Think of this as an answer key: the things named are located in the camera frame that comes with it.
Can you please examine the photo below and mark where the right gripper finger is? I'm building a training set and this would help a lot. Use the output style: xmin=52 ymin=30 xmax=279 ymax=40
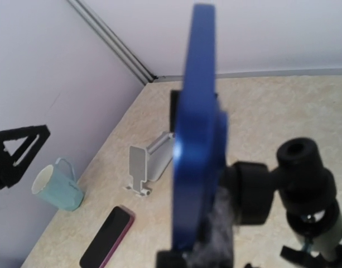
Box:
xmin=0 ymin=125 xmax=50 ymax=190

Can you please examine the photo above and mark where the black phone red case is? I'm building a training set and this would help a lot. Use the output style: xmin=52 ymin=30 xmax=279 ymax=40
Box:
xmin=79 ymin=205 xmax=136 ymax=268

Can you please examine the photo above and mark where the silver folding phone stand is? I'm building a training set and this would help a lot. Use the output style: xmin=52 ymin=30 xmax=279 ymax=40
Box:
xmin=124 ymin=132 xmax=175 ymax=197

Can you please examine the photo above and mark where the blue phone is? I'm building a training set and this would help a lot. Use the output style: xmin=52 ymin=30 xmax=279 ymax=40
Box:
xmin=172 ymin=4 xmax=228 ymax=251

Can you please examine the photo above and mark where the black tall phone stand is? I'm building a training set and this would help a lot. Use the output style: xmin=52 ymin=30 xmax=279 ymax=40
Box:
xmin=156 ymin=90 xmax=342 ymax=267

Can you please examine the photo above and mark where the light blue mug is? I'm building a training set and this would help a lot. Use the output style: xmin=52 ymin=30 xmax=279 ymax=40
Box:
xmin=31 ymin=157 xmax=84 ymax=211

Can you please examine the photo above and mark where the left aluminium frame post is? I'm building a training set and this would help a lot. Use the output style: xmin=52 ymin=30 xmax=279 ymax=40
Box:
xmin=67 ymin=0 xmax=157 ymax=85

